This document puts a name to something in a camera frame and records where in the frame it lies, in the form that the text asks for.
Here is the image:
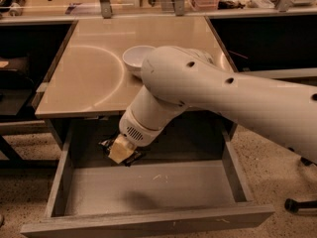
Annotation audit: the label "white gripper with vents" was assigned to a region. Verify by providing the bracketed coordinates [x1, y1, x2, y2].
[108, 109, 161, 164]

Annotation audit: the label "black rxbar chocolate wrapper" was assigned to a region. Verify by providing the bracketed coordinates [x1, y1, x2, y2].
[98, 137, 144, 167]

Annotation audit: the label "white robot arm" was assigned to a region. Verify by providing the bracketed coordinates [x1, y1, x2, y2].
[109, 46, 317, 164]

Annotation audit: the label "grey cabinet with steel top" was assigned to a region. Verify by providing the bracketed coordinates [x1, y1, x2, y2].
[36, 15, 234, 145]

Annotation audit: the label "grey open top drawer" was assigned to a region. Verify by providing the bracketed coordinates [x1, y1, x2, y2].
[21, 119, 274, 238]

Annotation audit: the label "white bowl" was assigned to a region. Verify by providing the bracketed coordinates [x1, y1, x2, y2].
[122, 46, 155, 78]

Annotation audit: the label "black chair leg bar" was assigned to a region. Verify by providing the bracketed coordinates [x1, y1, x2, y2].
[284, 198, 317, 213]

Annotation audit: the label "black chair leg caster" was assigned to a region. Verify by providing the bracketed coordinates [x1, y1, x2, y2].
[287, 147, 317, 167]

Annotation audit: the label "black tool on counter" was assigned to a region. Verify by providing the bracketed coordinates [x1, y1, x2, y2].
[0, 0, 26, 16]

